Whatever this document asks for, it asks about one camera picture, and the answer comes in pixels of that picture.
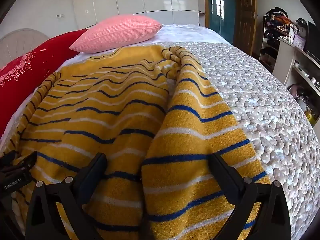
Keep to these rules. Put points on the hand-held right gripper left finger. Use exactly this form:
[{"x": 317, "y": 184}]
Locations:
[{"x": 92, "y": 175}]

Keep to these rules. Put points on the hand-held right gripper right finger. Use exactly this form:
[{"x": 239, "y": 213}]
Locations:
[{"x": 225, "y": 175}]

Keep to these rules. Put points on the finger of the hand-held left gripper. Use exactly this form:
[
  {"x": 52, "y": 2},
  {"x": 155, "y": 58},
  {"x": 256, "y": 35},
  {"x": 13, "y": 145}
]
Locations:
[
  {"x": 26, "y": 161},
  {"x": 7, "y": 158}
]

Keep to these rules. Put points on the yellow striped knit garment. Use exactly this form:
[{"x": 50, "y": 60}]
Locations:
[{"x": 112, "y": 120}]

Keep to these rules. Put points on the cluttered clothes rack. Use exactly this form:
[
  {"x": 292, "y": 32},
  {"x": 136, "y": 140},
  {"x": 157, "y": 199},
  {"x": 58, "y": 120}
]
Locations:
[{"x": 272, "y": 30}]

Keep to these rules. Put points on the beige quilted bedspread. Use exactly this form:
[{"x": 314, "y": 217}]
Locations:
[{"x": 262, "y": 117}]

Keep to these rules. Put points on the red floral pillow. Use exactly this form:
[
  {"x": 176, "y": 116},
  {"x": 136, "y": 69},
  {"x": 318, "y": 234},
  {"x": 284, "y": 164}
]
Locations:
[{"x": 30, "y": 65}]

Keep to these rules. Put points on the yellow bottle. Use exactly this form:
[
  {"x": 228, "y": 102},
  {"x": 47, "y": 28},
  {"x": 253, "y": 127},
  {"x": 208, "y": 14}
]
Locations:
[{"x": 311, "y": 117}]

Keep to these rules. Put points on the white round headboard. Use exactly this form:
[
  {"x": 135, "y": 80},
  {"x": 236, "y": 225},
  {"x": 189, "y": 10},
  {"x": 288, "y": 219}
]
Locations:
[{"x": 15, "y": 42}]

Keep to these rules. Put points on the white desk with shelves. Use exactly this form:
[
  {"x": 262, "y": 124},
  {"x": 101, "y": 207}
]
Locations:
[{"x": 285, "y": 60}]

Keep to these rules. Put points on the pink pillow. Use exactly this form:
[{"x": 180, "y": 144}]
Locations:
[{"x": 117, "y": 32}]

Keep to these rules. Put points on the teal door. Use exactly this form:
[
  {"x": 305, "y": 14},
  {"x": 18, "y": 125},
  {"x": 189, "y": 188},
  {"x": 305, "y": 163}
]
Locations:
[{"x": 215, "y": 27}]

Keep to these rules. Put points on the wooden door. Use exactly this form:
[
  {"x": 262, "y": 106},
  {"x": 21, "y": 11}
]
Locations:
[{"x": 243, "y": 17}]

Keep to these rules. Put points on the black screen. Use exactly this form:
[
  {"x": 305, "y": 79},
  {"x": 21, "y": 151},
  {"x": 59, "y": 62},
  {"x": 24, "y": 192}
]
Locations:
[{"x": 313, "y": 42}]

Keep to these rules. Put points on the black ornate clock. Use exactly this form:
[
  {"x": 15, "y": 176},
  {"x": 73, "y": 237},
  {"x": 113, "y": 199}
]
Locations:
[{"x": 302, "y": 28}]

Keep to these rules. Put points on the wall switch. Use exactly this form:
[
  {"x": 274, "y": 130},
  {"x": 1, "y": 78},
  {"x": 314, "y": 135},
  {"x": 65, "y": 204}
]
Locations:
[{"x": 60, "y": 16}]

